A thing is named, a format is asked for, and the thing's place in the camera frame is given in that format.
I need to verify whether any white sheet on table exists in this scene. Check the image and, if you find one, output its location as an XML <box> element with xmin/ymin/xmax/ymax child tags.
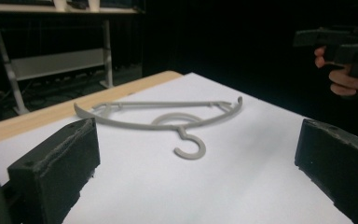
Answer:
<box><xmin>0</xmin><ymin>72</ymin><xmax>353</xmax><ymax>224</ymax></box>

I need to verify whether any white cup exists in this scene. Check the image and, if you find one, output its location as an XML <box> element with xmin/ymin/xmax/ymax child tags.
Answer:
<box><xmin>87</xmin><ymin>0</ymin><xmax>101</xmax><ymax>13</ymax></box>
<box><xmin>52</xmin><ymin>0</ymin><xmax>68</xmax><ymax>12</ymax></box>

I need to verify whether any grey plastic clothes hanger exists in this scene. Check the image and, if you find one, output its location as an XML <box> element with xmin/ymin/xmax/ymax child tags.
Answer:
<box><xmin>74</xmin><ymin>95</ymin><xmax>243</xmax><ymax>161</ymax></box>

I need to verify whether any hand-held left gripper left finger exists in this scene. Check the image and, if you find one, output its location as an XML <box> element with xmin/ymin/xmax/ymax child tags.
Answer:
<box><xmin>7</xmin><ymin>118</ymin><xmax>101</xmax><ymax>224</ymax></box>

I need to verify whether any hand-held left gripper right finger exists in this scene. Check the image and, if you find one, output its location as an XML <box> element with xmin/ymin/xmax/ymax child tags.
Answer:
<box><xmin>294</xmin><ymin>118</ymin><xmax>358</xmax><ymax>224</ymax></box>

